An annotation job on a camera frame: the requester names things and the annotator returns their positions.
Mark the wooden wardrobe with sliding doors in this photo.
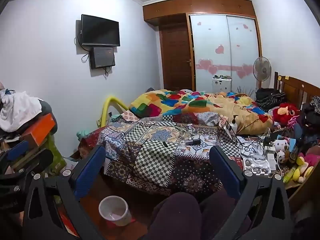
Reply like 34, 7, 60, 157
142, 0, 263, 93

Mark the yellow-green bottle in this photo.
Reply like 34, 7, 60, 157
283, 166, 300, 183

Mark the white cable bundle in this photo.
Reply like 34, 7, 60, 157
234, 134, 265, 156

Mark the white plastic bin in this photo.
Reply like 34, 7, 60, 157
98, 195, 132, 228

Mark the orange cardboard box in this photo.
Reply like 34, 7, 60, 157
19, 113, 56, 148

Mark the small black wall monitor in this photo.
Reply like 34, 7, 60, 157
90, 46, 116, 70

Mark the colourful patterned blanket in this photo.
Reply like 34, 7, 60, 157
129, 89, 273, 134

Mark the standing fan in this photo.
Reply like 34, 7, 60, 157
252, 56, 272, 91

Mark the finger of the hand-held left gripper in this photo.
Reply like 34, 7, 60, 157
0, 140, 30, 166
9, 149, 54, 180

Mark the white cloth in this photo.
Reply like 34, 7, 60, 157
0, 90, 42, 133

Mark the black striped clothing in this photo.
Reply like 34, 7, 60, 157
255, 88, 287, 110

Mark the wooden bed headboard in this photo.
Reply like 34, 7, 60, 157
274, 72, 320, 110

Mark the dark grey cloth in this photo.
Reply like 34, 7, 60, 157
40, 100, 58, 120

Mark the red floral box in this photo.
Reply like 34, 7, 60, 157
56, 200, 75, 233

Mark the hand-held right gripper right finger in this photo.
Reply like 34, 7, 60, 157
209, 145, 293, 240

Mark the clear tray of metal parts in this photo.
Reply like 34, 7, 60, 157
242, 156, 272, 176

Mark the white appliance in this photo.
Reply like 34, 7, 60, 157
212, 75, 232, 93

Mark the white cord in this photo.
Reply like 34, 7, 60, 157
181, 129, 195, 140

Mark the pink plush toy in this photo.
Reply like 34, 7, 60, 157
304, 152, 320, 167

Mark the green leaf-print storage box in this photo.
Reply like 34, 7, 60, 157
37, 132, 67, 178

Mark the brown wooden door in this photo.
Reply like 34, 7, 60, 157
160, 26, 194, 92

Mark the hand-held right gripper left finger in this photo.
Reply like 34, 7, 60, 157
22, 145, 107, 240

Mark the pile of dark clothes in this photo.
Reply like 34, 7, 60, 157
300, 96, 320, 142

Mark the black wall television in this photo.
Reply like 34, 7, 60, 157
80, 14, 120, 47

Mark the patchwork bedsheet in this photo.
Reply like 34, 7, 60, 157
79, 112, 250, 200

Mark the yellow foam tube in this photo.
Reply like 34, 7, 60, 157
100, 95, 129, 128

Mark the red plush toy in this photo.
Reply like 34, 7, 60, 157
272, 102, 300, 123

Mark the white cat plush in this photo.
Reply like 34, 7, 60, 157
271, 136, 290, 164

